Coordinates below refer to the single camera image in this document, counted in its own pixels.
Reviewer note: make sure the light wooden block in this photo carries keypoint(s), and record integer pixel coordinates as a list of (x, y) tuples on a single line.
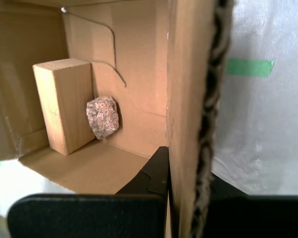
[(64, 106)]

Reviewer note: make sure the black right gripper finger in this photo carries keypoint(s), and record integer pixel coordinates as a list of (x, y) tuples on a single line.
[(89, 215), (263, 217)]

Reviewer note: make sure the speckled pinkish rock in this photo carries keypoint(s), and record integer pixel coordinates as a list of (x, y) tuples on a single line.
[(103, 117)]

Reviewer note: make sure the brown cardboard box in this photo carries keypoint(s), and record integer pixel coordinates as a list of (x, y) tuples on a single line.
[(139, 62)]

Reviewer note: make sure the translucent plastic table cover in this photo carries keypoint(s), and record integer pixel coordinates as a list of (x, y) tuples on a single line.
[(268, 124)]

